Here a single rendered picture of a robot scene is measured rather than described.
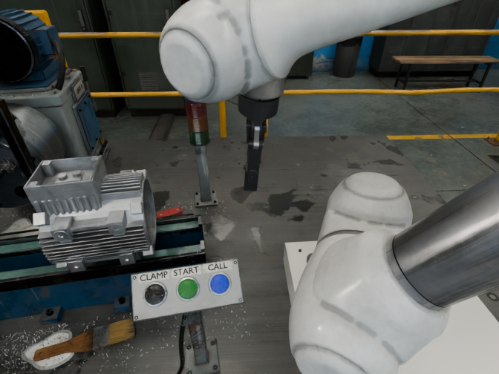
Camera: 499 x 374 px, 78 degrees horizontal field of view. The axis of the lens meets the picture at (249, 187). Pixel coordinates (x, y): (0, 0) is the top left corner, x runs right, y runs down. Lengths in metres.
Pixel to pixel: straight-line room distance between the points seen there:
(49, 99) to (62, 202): 0.51
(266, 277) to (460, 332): 0.43
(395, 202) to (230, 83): 0.37
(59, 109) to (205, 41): 0.87
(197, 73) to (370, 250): 0.30
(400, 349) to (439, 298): 0.08
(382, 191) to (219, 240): 0.54
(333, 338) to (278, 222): 0.63
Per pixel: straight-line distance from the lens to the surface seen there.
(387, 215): 0.57
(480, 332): 0.80
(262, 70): 0.35
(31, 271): 0.87
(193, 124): 0.94
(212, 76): 0.32
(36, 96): 1.16
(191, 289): 0.51
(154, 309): 0.53
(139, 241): 0.68
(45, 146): 1.02
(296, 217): 1.04
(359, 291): 0.42
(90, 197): 0.68
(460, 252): 0.39
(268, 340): 0.77
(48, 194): 0.70
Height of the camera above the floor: 1.48
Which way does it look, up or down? 36 degrees down
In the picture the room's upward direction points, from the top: straight up
